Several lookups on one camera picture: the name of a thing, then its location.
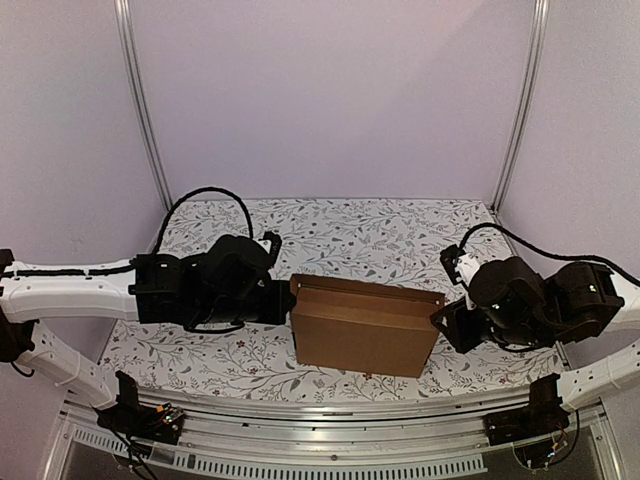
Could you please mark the brown cardboard box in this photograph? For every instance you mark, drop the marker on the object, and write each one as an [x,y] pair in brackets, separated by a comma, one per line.
[363,327]

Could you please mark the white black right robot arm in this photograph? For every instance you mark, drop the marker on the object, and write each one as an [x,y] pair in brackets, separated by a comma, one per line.
[510,305]

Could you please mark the aluminium front rail base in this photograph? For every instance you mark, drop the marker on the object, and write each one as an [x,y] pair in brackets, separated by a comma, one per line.
[223,438]

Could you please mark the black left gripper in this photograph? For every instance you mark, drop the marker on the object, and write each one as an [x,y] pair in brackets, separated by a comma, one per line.
[277,313]

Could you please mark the aluminium left frame post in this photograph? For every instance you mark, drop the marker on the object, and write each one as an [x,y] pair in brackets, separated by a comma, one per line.
[133,70]

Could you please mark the floral patterned table mat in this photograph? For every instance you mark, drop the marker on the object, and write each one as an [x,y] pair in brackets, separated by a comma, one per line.
[387,241]

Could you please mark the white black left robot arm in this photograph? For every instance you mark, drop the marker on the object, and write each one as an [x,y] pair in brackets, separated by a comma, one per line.
[215,292]

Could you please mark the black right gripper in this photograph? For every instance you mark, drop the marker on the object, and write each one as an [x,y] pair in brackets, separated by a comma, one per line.
[454,325]

